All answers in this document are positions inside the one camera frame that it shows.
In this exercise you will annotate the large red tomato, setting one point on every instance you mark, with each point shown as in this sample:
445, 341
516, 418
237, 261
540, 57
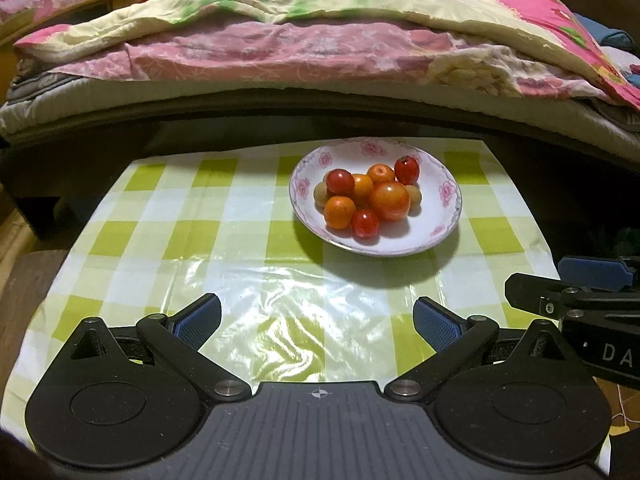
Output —
390, 201

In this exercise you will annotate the pink floral bedsheet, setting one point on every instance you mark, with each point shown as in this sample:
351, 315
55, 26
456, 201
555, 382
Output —
250, 45

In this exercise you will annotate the green white checked tablecloth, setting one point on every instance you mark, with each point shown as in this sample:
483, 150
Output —
175, 240

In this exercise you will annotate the dark bed frame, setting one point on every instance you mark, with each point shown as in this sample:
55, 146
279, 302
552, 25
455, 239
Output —
200, 125

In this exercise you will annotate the brown longan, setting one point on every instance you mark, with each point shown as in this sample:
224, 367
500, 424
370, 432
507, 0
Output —
319, 193
415, 196

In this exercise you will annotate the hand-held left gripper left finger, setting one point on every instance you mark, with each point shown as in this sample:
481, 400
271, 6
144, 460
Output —
197, 320

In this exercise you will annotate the blue cloth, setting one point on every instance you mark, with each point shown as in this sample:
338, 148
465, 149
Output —
612, 37

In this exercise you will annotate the grey folded blanket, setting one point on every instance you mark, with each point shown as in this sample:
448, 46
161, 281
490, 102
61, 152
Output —
30, 85

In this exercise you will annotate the bed with floral quilts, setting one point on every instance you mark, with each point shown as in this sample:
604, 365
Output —
100, 95

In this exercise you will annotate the white floral plate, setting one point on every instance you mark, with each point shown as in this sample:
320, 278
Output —
400, 240

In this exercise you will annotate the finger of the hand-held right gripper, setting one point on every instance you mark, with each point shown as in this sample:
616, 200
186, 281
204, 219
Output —
530, 292
592, 270

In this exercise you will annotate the bright pink floral cloth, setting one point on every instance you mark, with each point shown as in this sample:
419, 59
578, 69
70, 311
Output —
540, 5

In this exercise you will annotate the red cherry tomato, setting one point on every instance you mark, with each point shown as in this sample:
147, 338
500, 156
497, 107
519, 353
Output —
365, 223
340, 180
406, 169

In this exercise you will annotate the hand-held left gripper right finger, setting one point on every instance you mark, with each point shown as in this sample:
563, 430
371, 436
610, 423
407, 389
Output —
435, 322

